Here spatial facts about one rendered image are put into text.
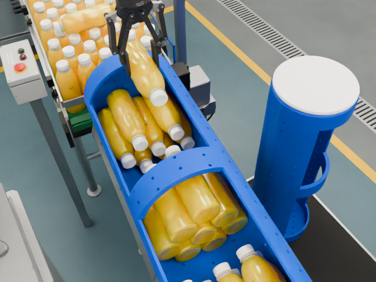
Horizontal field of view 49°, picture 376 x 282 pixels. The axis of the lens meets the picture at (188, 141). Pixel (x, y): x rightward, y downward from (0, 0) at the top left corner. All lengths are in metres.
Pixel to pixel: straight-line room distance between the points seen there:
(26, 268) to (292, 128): 0.88
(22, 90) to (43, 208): 1.11
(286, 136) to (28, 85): 0.86
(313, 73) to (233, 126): 1.25
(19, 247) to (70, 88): 0.59
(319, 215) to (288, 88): 0.94
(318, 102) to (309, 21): 2.25
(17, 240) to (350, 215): 1.77
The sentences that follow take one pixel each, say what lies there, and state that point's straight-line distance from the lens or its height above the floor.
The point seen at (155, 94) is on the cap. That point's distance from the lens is 0.98.
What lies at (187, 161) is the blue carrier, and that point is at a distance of 0.92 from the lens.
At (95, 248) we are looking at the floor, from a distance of 2.24.
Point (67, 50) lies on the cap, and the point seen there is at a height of 1.10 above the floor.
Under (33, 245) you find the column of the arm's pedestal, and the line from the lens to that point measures 1.15.
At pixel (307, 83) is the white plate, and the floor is 1.04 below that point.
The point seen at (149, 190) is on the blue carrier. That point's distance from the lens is 0.93.
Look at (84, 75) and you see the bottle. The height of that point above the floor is 1.05.
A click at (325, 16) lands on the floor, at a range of 3.67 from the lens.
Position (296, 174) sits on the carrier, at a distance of 1.57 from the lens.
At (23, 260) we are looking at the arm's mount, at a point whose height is 1.07.
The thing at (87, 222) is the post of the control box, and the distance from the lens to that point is 2.27.
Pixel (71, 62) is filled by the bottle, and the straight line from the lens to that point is 1.48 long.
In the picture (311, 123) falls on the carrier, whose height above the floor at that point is 0.99.
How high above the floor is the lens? 1.97
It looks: 50 degrees down
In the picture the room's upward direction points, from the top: 2 degrees counter-clockwise
